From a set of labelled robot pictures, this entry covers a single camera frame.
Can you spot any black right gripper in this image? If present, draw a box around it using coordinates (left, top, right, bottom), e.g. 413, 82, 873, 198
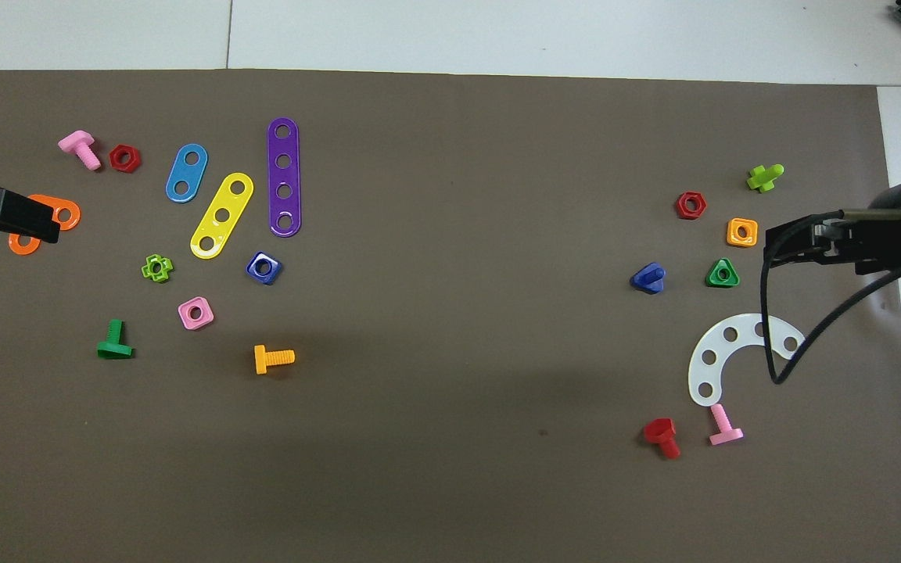
765, 217, 901, 279

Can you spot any blue triangle-head plastic screw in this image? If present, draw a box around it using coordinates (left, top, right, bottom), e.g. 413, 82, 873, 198
630, 262, 667, 296

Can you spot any blue square plastic nut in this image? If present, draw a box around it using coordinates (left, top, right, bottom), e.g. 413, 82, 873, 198
246, 251, 283, 286

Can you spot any orange square plastic nut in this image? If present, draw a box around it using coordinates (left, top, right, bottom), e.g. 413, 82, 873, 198
726, 217, 759, 249

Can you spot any lime green cross-head screw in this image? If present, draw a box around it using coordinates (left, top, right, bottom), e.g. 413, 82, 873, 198
746, 163, 785, 194

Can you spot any green triangle plastic nut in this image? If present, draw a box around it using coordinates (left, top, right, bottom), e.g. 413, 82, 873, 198
705, 257, 741, 289

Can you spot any pink plastic screw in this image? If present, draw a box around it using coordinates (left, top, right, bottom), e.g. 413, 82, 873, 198
708, 403, 745, 447
57, 130, 102, 171

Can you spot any dark green plastic screw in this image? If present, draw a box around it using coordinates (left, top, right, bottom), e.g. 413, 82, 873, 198
96, 318, 135, 360

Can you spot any pink square plastic nut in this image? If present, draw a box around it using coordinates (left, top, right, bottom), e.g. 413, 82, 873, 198
178, 296, 215, 332

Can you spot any red plastic screw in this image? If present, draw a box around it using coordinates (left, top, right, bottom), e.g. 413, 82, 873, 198
643, 417, 682, 461

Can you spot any orange plastic screw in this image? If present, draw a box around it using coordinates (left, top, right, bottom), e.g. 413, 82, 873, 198
253, 344, 296, 376

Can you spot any orange L-shaped plate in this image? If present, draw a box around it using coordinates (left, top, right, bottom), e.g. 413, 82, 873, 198
8, 194, 82, 256

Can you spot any white curved plastic plate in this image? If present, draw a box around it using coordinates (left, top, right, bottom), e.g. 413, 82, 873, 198
687, 313, 806, 408

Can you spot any blue two-hole plastic plate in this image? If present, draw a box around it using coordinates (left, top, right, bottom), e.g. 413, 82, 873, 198
165, 143, 209, 204

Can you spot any yellow three-hole plastic plate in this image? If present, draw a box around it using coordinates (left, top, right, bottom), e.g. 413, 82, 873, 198
189, 172, 255, 260

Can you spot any purple four-hole plastic plate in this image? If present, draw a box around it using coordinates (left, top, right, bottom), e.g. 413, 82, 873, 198
267, 117, 303, 238

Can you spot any brown paper table mat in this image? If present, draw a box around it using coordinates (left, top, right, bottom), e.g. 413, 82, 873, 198
0, 69, 901, 563

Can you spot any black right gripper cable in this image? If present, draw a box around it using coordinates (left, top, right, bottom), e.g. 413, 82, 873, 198
759, 207, 901, 385

